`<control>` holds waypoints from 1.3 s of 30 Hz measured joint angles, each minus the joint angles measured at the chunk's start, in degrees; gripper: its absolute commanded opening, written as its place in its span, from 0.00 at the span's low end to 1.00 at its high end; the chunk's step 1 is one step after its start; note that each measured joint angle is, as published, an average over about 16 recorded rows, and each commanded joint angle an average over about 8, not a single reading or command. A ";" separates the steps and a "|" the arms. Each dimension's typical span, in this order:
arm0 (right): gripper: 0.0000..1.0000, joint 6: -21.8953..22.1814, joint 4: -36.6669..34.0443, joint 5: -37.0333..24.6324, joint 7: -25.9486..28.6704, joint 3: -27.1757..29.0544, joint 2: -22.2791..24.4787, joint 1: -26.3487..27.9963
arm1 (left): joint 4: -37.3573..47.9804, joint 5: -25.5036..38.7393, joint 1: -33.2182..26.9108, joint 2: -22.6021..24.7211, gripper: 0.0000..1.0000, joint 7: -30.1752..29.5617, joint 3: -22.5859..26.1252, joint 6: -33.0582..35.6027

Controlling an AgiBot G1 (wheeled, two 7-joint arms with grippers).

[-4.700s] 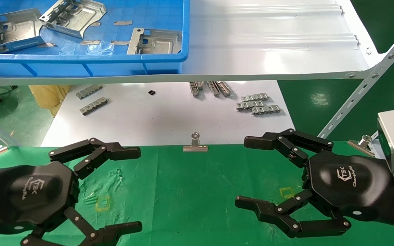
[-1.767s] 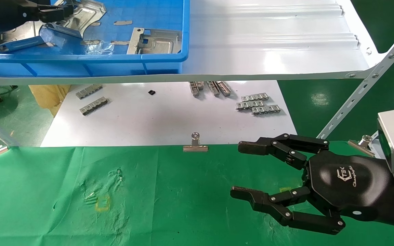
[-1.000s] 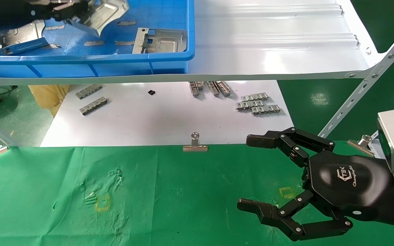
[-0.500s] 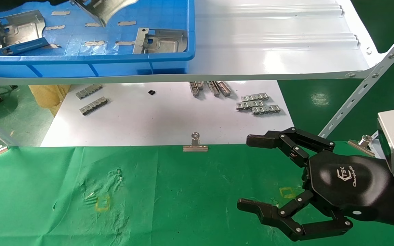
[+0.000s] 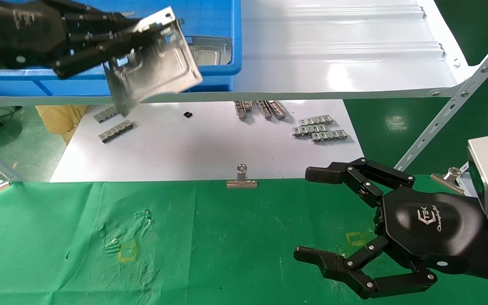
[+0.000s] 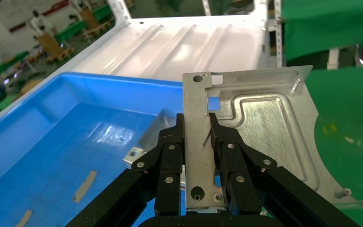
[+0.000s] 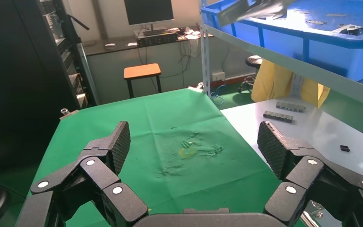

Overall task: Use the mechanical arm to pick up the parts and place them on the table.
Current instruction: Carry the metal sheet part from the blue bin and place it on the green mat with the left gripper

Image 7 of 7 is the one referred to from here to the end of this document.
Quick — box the white slotted angle post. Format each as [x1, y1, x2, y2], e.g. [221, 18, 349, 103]
[199, 0, 213, 96]

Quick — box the grey office desk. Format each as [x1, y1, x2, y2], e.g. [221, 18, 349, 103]
[82, 26, 216, 106]

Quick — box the black computer monitor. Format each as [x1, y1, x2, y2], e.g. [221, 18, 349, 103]
[123, 0, 175, 31]

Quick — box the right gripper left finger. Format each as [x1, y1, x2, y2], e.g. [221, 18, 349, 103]
[15, 121, 149, 227]

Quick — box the yellow plastic bag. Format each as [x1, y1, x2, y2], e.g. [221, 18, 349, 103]
[251, 59, 331, 109]

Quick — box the grey metal chain strip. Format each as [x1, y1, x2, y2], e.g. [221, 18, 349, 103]
[263, 110, 294, 123]
[275, 100, 307, 113]

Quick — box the black rack cabinet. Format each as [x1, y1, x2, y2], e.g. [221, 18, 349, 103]
[0, 0, 100, 172]

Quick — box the white wall outlet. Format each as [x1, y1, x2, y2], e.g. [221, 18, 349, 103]
[211, 71, 226, 82]

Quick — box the black network switch box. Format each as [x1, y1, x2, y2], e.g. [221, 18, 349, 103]
[137, 32, 179, 48]

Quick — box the white clutter pile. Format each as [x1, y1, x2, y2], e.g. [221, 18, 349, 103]
[174, 26, 201, 40]

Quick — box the blue floor cable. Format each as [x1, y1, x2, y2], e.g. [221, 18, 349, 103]
[210, 84, 227, 106]

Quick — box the blue plastic bin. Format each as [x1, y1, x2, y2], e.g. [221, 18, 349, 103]
[201, 0, 363, 83]

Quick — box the black swivel stool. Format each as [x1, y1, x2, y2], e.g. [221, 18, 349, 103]
[238, 55, 264, 94]

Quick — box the green table cloth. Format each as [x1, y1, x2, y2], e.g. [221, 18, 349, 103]
[27, 88, 305, 227]

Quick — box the orange top wooden stool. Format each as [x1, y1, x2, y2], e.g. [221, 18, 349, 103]
[123, 63, 163, 99]

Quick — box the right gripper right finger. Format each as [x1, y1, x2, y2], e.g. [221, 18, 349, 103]
[257, 120, 363, 227]

